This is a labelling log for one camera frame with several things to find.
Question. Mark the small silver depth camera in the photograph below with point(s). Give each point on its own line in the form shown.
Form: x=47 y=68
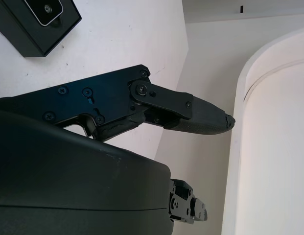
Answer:
x=46 y=11

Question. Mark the black camera box base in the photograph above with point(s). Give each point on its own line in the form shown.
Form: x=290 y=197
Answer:
x=27 y=36

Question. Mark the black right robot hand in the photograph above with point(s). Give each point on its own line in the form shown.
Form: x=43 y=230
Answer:
x=68 y=176

